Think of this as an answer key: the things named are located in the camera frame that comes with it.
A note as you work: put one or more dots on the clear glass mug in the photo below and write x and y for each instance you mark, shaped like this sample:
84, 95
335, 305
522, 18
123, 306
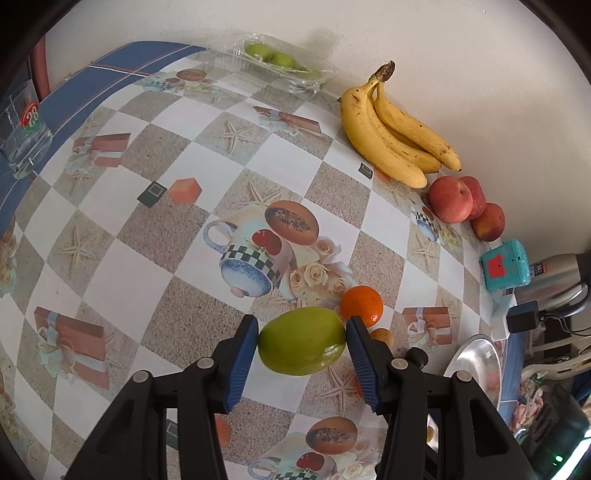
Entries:
27, 138

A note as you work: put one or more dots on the red pole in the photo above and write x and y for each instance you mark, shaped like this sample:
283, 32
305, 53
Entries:
42, 69

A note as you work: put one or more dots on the orange tangerine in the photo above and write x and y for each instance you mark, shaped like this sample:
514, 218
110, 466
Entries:
358, 386
362, 304

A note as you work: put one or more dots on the yellow banana bunch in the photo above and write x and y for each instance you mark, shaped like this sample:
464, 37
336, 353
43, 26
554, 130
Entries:
378, 138

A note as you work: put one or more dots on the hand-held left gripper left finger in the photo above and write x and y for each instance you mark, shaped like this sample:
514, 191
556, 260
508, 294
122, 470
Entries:
242, 360

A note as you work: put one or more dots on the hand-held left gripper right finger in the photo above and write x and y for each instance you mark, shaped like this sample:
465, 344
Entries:
364, 364

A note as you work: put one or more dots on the white plastic rack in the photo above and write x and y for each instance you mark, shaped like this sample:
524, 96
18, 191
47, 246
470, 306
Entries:
554, 367

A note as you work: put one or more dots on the clear plastic clamshell container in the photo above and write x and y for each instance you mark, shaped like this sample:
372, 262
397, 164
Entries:
300, 83

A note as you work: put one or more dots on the large green jujube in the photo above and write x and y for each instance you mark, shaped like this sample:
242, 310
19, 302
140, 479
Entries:
300, 341

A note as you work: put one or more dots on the black and white power adapter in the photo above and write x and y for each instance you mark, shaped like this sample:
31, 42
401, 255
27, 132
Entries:
499, 323

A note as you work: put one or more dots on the red apple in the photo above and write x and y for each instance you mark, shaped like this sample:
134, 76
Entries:
452, 199
489, 221
478, 196

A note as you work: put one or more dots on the stainless steel thermos jug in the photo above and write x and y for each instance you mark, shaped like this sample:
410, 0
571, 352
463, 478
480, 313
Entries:
558, 277

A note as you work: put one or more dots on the teal toy box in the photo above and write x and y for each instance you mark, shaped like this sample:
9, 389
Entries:
505, 265

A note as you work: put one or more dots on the small brown fruit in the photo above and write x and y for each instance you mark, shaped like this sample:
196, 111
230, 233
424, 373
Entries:
383, 336

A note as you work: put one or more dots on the round metal plate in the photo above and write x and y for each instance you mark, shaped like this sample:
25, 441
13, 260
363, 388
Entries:
480, 360

